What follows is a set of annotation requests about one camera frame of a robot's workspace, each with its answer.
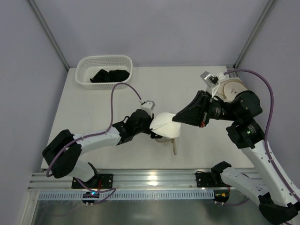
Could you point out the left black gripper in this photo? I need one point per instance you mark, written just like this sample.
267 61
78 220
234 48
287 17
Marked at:
145 122

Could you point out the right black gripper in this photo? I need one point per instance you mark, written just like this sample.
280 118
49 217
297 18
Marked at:
206 111

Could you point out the white bra with black straps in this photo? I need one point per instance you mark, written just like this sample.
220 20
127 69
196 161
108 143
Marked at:
164 125

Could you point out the white mesh laundry bag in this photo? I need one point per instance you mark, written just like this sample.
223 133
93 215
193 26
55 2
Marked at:
166 140

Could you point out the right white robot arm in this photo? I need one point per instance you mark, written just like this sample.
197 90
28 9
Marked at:
277 198

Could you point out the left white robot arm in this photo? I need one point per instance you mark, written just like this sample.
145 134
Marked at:
63 153

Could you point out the black bra in basket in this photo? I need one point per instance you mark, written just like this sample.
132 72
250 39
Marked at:
112 76

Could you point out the white plastic basket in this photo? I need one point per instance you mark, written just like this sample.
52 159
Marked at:
89 66

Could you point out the right controller board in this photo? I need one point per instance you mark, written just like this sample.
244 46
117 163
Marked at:
221 197

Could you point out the controller board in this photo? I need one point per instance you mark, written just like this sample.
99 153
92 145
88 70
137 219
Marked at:
221 197
90 197

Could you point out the left controller board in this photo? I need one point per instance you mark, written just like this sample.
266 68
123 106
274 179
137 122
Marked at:
90 197

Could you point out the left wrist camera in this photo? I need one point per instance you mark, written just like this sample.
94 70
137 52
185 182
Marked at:
148 107

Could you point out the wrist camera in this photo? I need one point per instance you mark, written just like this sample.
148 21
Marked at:
148 107
213 82

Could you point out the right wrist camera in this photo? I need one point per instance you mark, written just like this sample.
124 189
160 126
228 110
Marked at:
213 82

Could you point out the right aluminium side rail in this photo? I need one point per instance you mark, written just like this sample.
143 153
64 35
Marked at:
245 132

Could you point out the aluminium front rail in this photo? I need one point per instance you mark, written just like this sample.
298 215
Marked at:
164 179

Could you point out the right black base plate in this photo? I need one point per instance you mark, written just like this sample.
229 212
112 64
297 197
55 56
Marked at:
205 179

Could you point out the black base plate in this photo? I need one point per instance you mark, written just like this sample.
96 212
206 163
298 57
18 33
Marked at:
100 181
205 179

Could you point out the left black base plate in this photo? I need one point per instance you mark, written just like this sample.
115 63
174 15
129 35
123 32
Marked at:
100 181

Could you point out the slotted grey cable duct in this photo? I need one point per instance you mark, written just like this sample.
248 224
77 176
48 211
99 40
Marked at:
131 195

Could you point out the right aluminium frame post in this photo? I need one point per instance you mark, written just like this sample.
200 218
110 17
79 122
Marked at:
263 17

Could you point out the aluminium frame post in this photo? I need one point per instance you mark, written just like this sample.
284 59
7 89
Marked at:
263 17
46 29

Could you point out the left aluminium frame post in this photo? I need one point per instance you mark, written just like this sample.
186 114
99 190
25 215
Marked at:
46 29

